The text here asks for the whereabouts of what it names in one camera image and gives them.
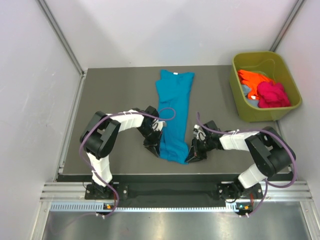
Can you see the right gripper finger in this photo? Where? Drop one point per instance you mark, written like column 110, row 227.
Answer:
column 197, row 158
column 192, row 155

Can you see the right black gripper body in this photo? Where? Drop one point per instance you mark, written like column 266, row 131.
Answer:
column 202, row 146

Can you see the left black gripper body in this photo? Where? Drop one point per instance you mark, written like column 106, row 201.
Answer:
column 150, row 135

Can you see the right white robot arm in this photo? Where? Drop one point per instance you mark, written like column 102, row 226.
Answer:
column 270, row 154

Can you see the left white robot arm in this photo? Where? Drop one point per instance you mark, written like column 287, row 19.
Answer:
column 99, row 138

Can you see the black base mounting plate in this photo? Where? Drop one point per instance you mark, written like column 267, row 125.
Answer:
column 213, row 190

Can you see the grey blue t shirt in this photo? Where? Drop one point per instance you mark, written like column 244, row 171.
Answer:
column 253, row 101

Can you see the orange t shirt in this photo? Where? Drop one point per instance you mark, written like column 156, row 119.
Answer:
column 252, row 80

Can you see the magenta t shirt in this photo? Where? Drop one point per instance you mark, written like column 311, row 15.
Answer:
column 272, row 96

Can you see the olive green plastic bin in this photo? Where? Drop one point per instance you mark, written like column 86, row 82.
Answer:
column 271, row 65

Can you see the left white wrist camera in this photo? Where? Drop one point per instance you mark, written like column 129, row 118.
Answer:
column 158, row 125

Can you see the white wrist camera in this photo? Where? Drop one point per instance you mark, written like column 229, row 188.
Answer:
column 158, row 125
column 199, row 134

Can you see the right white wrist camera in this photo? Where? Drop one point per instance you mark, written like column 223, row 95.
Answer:
column 199, row 134

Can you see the aluminium frame rail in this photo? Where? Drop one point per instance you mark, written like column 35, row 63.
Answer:
column 76, row 191

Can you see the grey slotted cable duct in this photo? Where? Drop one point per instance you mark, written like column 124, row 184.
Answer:
column 103, row 207

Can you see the left corner aluminium post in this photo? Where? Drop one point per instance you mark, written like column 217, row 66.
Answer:
column 60, row 35

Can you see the corner aluminium post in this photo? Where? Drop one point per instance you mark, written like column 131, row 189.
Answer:
column 60, row 35
column 293, row 13

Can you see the right corner aluminium post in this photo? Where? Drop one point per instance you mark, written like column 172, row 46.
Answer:
column 293, row 13

